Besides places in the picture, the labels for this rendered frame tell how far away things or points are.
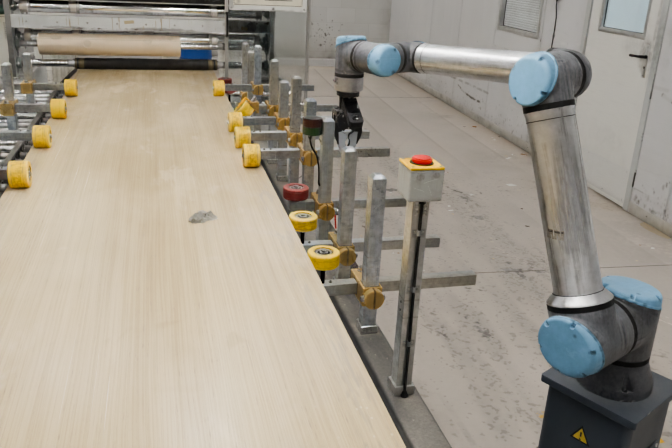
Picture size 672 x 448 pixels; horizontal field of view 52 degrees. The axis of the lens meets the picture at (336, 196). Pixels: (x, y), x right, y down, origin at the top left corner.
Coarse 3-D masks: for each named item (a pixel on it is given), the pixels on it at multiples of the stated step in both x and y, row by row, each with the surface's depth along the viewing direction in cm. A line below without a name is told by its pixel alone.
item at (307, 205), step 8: (288, 200) 217; (304, 200) 217; (312, 200) 217; (336, 200) 218; (360, 200) 220; (392, 200) 223; (400, 200) 223; (296, 208) 215; (304, 208) 216; (312, 208) 216; (360, 208) 221
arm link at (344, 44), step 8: (336, 40) 206; (344, 40) 202; (352, 40) 201; (360, 40) 202; (336, 48) 206; (344, 48) 203; (336, 56) 206; (344, 56) 203; (336, 64) 206; (344, 64) 204; (336, 72) 207; (344, 72) 205; (352, 72) 205; (360, 72) 206
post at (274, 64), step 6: (270, 60) 296; (276, 60) 295; (270, 66) 295; (276, 66) 295; (270, 72) 296; (276, 72) 296; (270, 78) 296; (276, 78) 297; (270, 84) 297; (276, 84) 298; (270, 90) 298; (276, 90) 298; (270, 96) 299; (276, 96) 299; (270, 102) 300; (276, 102) 300; (270, 126) 303; (270, 144) 306; (276, 144) 306
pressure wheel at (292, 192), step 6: (288, 186) 215; (294, 186) 214; (300, 186) 216; (306, 186) 215; (288, 192) 211; (294, 192) 211; (300, 192) 211; (306, 192) 213; (288, 198) 212; (294, 198) 211; (300, 198) 212; (306, 198) 213
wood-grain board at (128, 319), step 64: (64, 128) 271; (128, 128) 276; (192, 128) 282; (64, 192) 201; (128, 192) 204; (192, 192) 206; (256, 192) 209; (0, 256) 158; (64, 256) 159; (128, 256) 161; (192, 256) 163; (256, 256) 165; (0, 320) 131; (64, 320) 132; (128, 320) 133; (192, 320) 134; (256, 320) 136; (320, 320) 137; (0, 384) 112; (64, 384) 113; (128, 384) 114; (192, 384) 115; (256, 384) 115; (320, 384) 116
